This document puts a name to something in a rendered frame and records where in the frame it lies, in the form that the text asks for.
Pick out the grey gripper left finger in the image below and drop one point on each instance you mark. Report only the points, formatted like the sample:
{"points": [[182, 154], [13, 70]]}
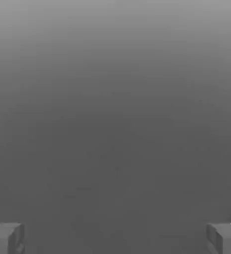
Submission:
{"points": [[2, 238]]}

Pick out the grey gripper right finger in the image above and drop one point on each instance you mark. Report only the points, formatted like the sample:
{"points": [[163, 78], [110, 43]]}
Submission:
{"points": [[228, 238]]}

